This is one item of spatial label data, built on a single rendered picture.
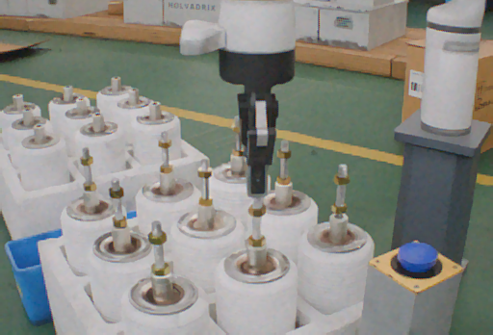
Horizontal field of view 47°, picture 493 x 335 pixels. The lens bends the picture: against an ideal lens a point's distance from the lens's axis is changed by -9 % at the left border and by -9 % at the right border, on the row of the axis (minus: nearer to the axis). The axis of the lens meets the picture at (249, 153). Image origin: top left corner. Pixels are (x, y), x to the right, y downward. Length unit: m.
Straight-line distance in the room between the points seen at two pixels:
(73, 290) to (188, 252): 0.16
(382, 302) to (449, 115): 0.46
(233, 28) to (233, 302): 0.30
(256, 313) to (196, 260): 0.12
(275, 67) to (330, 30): 2.13
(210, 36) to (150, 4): 2.71
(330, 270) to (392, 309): 0.16
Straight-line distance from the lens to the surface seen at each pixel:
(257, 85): 0.57
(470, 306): 1.11
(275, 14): 0.57
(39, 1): 3.99
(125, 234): 0.73
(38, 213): 1.09
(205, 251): 0.75
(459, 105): 0.99
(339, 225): 0.74
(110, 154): 1.12
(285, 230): 0.81
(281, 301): 0.68
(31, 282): 1.00
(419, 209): 1.04
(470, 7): 0.96
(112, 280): 0.72
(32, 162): 1.09
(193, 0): 3.08
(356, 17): 2.64
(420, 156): 1.00
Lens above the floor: 0.63
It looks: 22 degrees down
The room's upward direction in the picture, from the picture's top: straight up
